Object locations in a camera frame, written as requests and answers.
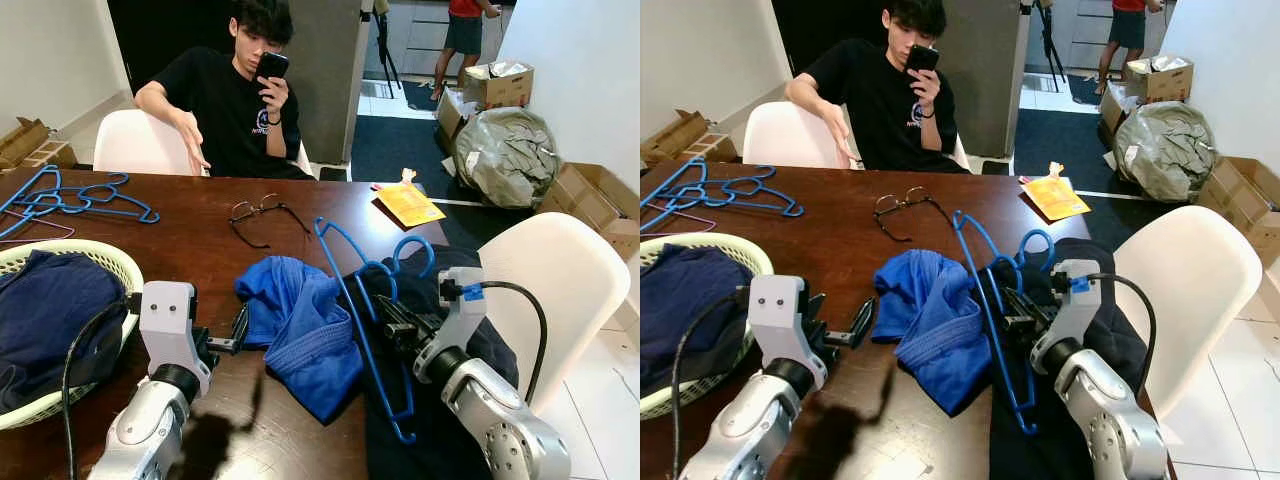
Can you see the blue plastic clothes hanger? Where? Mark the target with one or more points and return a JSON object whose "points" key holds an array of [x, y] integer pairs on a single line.
{"points": [[988, 310], [140, 212], [785, 208], [356, 322], [30, 205], [670, 195]]}

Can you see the dark navy cloth garment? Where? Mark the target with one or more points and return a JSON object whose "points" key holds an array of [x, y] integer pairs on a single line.
{"points": [[420, 455], [1040, 460]]}

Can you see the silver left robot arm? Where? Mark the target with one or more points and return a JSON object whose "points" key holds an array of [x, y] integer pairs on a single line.
{"points": [[150, 430], [750, 440]]}

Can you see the purple thin clothes hanger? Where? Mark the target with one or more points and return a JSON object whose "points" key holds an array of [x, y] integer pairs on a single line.
{"points": [[40, 228], [665, 222]]}

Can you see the bright blue cloth garment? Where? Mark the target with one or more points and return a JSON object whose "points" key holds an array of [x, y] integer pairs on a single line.
{"points": [[300, 340], [930, 330]]}

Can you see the white plastic laundry basket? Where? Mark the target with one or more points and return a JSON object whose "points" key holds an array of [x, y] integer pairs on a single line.
{"points": [[750, 255], [122, 266]]}

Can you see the yellow paper packet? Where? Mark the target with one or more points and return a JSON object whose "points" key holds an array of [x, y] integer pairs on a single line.
{"points": [[1055, 195], [408, 205]]}

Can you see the thin framed eyeglasses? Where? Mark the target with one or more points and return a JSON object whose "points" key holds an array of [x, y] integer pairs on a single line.
{"points": [[245, 212], [890, 205]]}

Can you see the navy folded garment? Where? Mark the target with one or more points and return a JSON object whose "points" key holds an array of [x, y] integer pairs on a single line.
{"points": [[50, 320], [690, 300]]}

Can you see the white plastic chair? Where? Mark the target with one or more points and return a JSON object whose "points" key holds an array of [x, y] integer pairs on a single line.
{"points": [[790, 135], [140, 145], [1190, 280], [555, 290]]}

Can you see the dark blue floor rug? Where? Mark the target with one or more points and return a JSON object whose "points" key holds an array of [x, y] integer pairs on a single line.
{"points": [[1060, 135], [395, 150]]}

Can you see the grey green stuffed bag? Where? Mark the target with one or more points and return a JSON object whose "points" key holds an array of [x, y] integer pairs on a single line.
{"points": [[505, 160], [1165, 150]]}

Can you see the seated person in black shirt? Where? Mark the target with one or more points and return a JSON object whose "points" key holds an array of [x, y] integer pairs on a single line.
{"points": [[880, 110], [225, 110]]}

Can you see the large brown cardboard box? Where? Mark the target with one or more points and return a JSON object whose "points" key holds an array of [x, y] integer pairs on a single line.
{"points": [[1245, 195], [595, 200]]}

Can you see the flat brown cardboard box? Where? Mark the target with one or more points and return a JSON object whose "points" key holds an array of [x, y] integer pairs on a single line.
{"points": [[675, 135], [25, 145]]}

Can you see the open cardboard box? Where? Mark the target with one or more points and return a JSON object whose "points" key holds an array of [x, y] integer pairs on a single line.
{"points": [[500, 88], [1165, 80]]}

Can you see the black smartphone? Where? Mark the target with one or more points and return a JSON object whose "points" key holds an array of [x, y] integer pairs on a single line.
{"points": [[921, 58], [272, 66]]}

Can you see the black tripod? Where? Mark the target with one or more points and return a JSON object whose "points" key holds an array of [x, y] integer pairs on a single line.
{"points": [[385, 40], [1048, 40]]}

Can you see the standing person in red shirt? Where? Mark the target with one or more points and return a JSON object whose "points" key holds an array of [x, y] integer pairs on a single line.
{"points": [[465, 35], [1128, 30]]}

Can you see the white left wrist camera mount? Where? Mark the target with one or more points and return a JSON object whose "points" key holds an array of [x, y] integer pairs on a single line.
{"points": [[168, 315], [778, 310]]}

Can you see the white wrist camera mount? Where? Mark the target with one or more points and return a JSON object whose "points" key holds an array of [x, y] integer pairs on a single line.
{"points": [[462, 320], [168, 315], [1075, 300], [778, 310]]}

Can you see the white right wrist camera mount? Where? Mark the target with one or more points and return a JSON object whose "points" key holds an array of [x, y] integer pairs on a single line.
{"points": [[462, 320], [1075, 300]]}

